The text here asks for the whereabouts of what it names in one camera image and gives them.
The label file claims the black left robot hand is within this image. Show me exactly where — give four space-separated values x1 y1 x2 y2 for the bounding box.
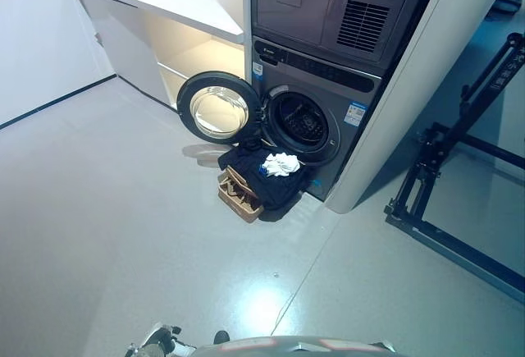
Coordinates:
125 323 196 357

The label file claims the white cloth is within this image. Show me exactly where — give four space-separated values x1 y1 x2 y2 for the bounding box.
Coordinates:
261 152 302 179

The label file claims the woven wicker laundry basket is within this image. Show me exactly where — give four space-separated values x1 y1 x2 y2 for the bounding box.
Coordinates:
217 167 265 224

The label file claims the grey front-load washing machine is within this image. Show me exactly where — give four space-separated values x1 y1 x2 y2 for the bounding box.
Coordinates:
245 34 386 203

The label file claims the robot torso grey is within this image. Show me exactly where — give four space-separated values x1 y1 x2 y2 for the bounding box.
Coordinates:
195 335 399 357

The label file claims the dark navy garment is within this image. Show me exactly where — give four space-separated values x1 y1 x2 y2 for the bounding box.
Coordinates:
217 142 313 212

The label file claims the round glass washer door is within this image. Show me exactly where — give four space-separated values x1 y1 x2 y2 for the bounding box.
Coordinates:
176 70 264 146

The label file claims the white counter cabinet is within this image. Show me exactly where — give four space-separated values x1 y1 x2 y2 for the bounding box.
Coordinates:
67 0 247 112

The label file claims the grey stacked dryer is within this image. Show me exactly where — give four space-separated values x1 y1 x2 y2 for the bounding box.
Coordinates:
249 0 449 80

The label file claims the black metal gantry frame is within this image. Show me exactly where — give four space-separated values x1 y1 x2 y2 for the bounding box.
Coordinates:
383 32 525 305

